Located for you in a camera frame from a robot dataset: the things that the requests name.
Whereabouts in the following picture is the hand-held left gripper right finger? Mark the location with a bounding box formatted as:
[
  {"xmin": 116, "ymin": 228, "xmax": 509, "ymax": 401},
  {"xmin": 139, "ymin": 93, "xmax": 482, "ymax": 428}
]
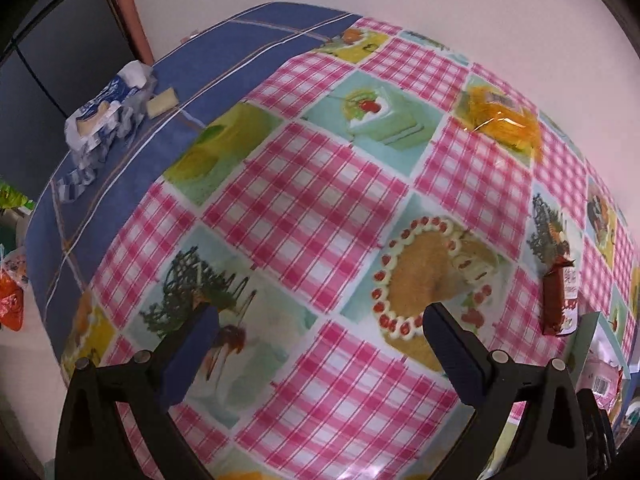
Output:
[{"xmin": 422, "ymin": 302, "xmax": 588, "ymax": 480}]

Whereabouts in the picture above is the pink snack packet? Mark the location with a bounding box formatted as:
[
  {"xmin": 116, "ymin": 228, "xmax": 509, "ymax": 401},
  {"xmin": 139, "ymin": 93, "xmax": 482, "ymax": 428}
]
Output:
[{"xmin": 582, "ymin": 352, "xmax": 623, "ymax": 401}]

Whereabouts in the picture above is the crumpled blue white packet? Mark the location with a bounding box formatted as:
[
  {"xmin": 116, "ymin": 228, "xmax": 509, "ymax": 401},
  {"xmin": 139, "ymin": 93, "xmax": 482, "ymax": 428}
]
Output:
[{"xmin": 54, "ymin": 60, "xmax": 156, "ymax": 203}]

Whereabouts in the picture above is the white container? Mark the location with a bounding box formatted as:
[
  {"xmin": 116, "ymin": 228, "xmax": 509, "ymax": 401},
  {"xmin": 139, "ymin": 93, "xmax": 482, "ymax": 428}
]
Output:
[{"xmin": 0, "ymin": 207, "xmax": 31, "ymax": 257}]

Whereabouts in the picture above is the pink checked printed tablecloth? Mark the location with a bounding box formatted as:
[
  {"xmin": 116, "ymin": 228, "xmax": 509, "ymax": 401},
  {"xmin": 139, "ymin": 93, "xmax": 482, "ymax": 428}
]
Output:
[{"xmin": 60, "ymin": 17, "xmax": 640, "ymax": 480}]

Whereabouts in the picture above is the orange foil bag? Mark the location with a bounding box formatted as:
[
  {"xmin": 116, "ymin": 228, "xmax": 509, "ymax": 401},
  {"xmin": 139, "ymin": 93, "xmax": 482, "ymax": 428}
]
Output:
[{"xmin": 0, "ymin": 247, "xmax": 28, "ymax": 332}]

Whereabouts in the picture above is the reddish brown wooden post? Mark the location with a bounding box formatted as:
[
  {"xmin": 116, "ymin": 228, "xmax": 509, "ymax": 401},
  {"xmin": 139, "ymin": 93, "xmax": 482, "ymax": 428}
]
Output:
[{"xmin": 100, "ymin": 0, "xmax": 156, "ymax": 67}]

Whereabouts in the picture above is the small pale yellow block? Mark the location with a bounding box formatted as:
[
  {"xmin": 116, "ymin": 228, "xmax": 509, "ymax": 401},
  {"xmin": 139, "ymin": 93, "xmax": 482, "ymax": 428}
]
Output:
[{"xmin": 146, "ymin": 87, "xmax": 179, "ymax": 117}]

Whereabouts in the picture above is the white tray with teal rim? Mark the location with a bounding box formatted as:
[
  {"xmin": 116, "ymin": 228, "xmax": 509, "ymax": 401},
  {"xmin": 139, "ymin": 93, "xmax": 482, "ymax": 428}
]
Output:
[{"xmin": 565, "ymin": 310, "xmax": 633, "ymax": 411}]

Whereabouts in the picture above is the dark cabinet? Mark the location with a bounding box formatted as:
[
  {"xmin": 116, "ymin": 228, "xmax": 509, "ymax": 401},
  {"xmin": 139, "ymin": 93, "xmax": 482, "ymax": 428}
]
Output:
[{"xmin": 0, "ymin": 0, "xmax": 151, "ymax": 211}]

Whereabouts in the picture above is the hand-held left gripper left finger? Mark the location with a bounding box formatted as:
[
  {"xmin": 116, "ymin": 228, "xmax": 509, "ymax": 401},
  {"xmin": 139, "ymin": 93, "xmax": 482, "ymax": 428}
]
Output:
[{"xmin": 55, "ymin": 302, "xmax": 221, "ymax": 480}]

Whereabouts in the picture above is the red milk biscuit packet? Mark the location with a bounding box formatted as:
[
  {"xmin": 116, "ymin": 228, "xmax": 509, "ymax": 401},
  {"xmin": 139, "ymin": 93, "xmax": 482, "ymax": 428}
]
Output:
[{"xmin": 542, "ymin": 255, "xmax": 581, "ymax": 337}]

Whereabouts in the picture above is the clear yellow snack packet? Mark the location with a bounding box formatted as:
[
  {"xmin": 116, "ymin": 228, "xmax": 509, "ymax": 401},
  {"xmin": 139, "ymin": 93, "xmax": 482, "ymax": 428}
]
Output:
[{"xmin": 457, "ymin": 82, "xmax": 543, "ymax": 153}]

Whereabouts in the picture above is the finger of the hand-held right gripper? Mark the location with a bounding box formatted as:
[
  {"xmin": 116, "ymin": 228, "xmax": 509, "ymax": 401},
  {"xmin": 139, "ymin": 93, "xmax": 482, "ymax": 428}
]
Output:
[{"xmin": 577, "ymin": 387, "xmax": 617, "ymax": 468}]

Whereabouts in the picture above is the green plastic bag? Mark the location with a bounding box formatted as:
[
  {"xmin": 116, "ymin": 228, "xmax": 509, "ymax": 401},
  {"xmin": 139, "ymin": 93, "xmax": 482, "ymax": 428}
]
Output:
[{"xmin": 0, "ymin": 180, "xmax": 35, "ymax": 212}]

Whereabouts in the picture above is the blue tablecloth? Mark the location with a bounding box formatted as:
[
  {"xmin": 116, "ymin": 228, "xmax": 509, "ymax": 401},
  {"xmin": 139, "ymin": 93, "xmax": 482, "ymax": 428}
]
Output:
[{"xmin": 25, "ymin": 2, "xmax": 363, "ymax": 361}]

